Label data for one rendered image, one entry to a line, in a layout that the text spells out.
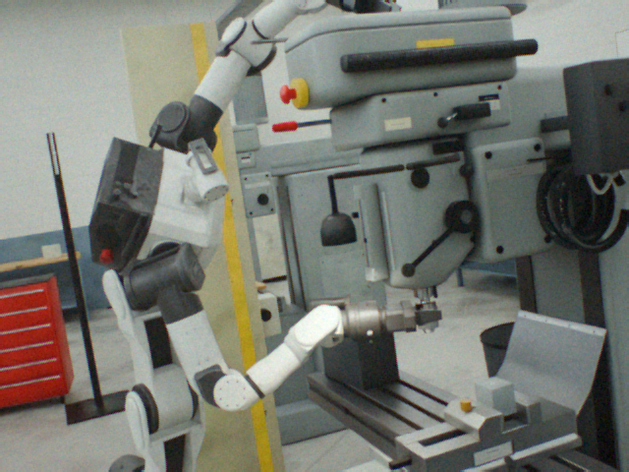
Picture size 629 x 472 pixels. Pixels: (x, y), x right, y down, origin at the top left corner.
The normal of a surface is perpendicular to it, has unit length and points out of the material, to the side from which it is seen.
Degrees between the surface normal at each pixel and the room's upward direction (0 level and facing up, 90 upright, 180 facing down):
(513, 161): 90
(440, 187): 90
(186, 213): 58
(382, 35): 90
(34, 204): 90
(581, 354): 63
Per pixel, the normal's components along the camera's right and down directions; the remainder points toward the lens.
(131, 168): 0.44, -0.54
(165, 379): 0.62, 0.06
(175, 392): 0.58, -0.17
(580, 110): -0.92, 0.17
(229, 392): 0.22, -0.06
